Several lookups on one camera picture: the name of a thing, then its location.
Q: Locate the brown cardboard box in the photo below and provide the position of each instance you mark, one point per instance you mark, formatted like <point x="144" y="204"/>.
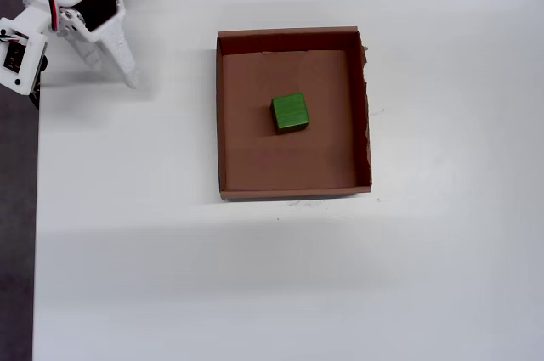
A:
<point x="255" y="157"/>

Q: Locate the green cube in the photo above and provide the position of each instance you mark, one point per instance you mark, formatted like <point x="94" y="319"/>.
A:
<point x="290" y="111"/>

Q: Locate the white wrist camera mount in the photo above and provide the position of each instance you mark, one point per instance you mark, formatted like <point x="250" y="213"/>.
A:
<point x="32" y="44"/>

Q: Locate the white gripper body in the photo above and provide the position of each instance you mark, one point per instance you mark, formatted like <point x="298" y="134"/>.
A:
<point x="99" y="13"/>

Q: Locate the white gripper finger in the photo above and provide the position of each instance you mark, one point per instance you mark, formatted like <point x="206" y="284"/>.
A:
<point x="87" y="53"/>
<point x="117" y="49"/>

